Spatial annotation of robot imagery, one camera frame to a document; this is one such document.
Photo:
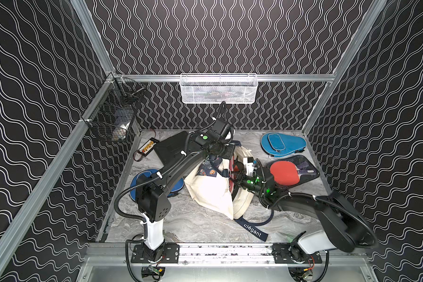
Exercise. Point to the black plastic case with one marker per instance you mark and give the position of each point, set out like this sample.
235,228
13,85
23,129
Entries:
171,147

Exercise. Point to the cream canvas tote bag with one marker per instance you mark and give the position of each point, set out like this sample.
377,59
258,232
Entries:
210,184

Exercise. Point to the dark grey paddle case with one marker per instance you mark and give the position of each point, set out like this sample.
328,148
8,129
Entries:
293,171

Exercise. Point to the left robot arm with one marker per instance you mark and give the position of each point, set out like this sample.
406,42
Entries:
151,194

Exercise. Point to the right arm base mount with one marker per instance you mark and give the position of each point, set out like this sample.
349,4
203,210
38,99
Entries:
286,253

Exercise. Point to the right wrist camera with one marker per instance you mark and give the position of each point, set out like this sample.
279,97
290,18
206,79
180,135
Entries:
248,163

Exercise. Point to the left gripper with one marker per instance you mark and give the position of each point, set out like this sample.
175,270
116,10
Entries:
227,151

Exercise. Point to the teal paddle case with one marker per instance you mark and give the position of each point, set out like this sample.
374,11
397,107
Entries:
281,145

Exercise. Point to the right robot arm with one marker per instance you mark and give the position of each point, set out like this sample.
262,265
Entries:
343,227

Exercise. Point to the royal blue paddle case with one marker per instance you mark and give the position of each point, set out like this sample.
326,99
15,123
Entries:
145,175

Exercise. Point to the white mesh wall basket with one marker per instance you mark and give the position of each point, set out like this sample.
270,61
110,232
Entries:
217,88

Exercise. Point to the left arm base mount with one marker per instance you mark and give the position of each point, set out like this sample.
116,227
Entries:
165,253

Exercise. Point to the black wire wall basket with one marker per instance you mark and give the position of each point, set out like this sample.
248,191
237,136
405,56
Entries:
112,117

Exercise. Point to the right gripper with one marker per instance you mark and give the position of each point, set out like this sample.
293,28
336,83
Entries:
239,180

